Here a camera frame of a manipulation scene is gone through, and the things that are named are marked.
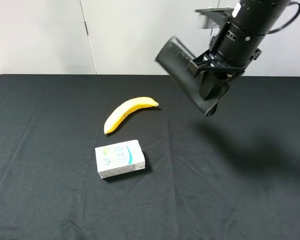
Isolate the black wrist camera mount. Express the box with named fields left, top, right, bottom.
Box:
left=194, top=7, right=234, bottom=29

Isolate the yellow banana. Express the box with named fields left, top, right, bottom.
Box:
left=103, top=96, right=159, bottom=135

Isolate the black tablecloth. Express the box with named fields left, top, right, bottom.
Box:
left=0, top=74, right=300, bottom=240

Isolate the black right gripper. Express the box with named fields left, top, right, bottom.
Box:
left=186, top=34, right=262, bottom=101

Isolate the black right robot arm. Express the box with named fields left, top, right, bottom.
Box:
left=187, top=0, right=300, bottom=101

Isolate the black glasses case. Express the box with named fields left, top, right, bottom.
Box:
left=155, top=36, right=230, bottom=117

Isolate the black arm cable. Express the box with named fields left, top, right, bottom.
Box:
left=267, top=1, right=300, bottom=35

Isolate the white milk carton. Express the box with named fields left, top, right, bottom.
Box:
left=95, top=139, right=146, bottom=179

